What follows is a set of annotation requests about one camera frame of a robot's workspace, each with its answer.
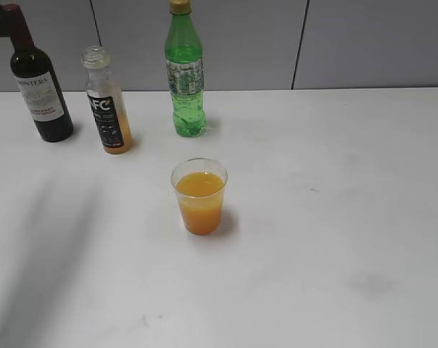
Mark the green soda bottle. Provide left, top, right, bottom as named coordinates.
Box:
left=165, top=0, right=207, bottom=137

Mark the NFC orange juice bottle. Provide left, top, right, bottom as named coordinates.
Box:
left=82, top=46, right=133, bottom=154

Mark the red wine bottle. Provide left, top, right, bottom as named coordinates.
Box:
left=1, top=4, right=74, bottom=142

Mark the transparent plastic cup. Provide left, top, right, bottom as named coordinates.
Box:
left=170, top=157, right=228, bottom=236

